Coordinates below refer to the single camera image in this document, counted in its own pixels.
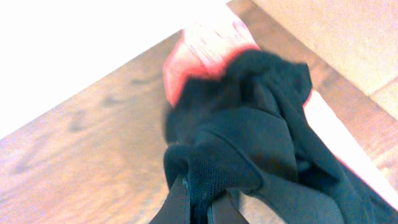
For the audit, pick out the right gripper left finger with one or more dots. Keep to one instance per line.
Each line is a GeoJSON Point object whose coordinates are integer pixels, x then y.
{"type": "Point", "coordinates": [176, 207]}

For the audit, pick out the red t-shirt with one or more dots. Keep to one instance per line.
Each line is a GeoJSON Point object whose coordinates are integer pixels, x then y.
{"type": "Point", "coordinates": [204, 50]}

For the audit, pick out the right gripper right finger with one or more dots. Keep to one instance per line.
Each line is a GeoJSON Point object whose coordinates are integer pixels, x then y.
{"type": "Point", "coordinates": [223, 210]}

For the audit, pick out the black t-shirt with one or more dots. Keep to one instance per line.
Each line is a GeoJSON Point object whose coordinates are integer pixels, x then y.
{"type": "Point", "coordinates": [248, 132]}

